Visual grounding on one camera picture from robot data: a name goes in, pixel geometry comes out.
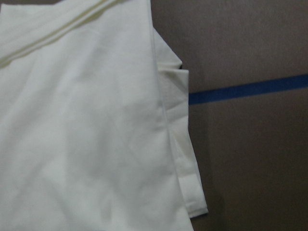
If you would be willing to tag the cream long-sleeve cat shirt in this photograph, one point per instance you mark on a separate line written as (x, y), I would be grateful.
(93, 121)

